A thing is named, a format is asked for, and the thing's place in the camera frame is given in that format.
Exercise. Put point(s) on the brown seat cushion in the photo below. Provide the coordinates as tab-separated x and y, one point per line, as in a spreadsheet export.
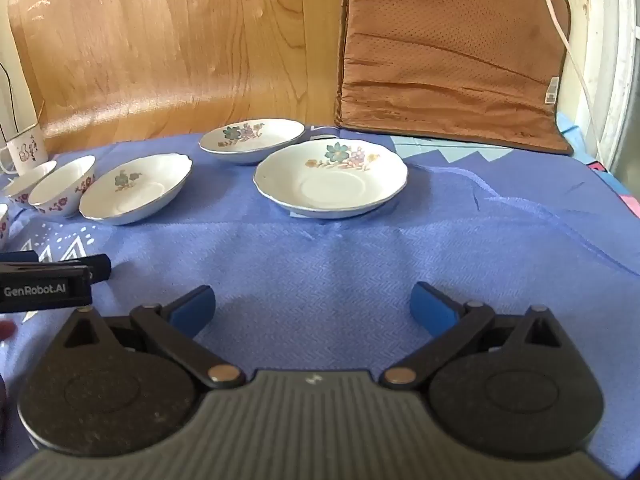
450	50

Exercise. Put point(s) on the scalloped white floral plate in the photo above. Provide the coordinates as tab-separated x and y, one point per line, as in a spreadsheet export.
135	192

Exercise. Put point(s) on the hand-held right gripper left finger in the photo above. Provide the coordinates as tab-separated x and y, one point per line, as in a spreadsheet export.
192	306

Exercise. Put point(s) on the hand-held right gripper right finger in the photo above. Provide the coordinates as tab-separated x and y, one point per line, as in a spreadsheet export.
432	310

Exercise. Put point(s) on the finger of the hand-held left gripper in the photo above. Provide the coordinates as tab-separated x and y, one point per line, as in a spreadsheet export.
17	257
100	267

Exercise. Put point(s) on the white enamel mug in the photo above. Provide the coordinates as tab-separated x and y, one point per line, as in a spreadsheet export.
27	152

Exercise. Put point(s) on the person's left hand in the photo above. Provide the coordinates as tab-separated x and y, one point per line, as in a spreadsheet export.
6	332

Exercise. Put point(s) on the deep white floral plate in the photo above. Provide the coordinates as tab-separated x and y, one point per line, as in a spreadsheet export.
250	140

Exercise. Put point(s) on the wooden panel board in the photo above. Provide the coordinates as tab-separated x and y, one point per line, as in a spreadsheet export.
175	50

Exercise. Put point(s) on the large white floral plate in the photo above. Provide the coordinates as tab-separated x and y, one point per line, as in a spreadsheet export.
332	187

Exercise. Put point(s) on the blue printed blanket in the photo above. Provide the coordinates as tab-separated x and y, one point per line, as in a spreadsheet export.
325	255

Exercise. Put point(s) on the white window frame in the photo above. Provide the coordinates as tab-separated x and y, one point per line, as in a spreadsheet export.
612	35

